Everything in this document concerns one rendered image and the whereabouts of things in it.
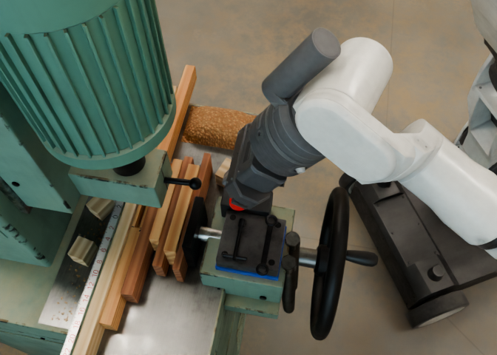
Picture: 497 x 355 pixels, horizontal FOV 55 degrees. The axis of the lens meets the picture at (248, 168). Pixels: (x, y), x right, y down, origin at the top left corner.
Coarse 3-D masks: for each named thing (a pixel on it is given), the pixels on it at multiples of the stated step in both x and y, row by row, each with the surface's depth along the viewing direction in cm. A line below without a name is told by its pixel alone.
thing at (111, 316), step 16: (192, 80) 100; (176, 96) 96; (176, 112) 94; (176, 128) 93; (160, 144) 90; (144, 208) 86; (128, 240) 80; (128, 256) 79; (112, 288) 76; (112, 304) 75; (112, 320) 74
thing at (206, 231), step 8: (200, 200) 78; (192, 208) 77; (200, 208) 77; (192, 216) 76; (200, 216) 78; (192, 224) 76; (200, 224) 79; (192, 232) 75; (200, 232) 79; (208, 232) 79; (216, 232) 79; (184, 240) 74; (192, 240) 74; (200, 240) 79; (184, 248) 74; (192, 248) 75; (192, 256) 77; (192, 264) 80
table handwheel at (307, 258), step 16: (336, 192) 88; (336, 208) 83; (336, 224) 80; (320, 240) 104; (336, 240) 79; (304, 256) 91; (320, 256) 89; (336, 256) 78; (320, 272) 90; (336, 272) 78; (320, 288) 101; (336, 288) 78; (320, 304) 80; (336, 304) 79; (320, 320) 80; (320, 336) 83
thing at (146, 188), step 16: (160, 160) 73; (80, 176) 72; (96, 176) 72; (112, 176) 72; (128, 176) 72; (144, 176) 72; (160, 176) 73; (80, 192) 77; (96, 192) 76; (112, 192) 74; (128, 192) 73; (144, 192) 72; (160, 192) 74
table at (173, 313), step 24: (192, 144) 95; (216, 168) 92; (216, 192) 89; (144, 288) 80; (168, 288) 80; (192, 288) 80; (216, 288) 80; (144, 312) 78; (168, 312) 78; (192, 312) 78; (216, 312) 78; (240, 312) 84; (264, 312) 81; (120, 336) 76; (144, 336) 76; (168, 336) 76; (192, 336) 76; (216, 336) 79
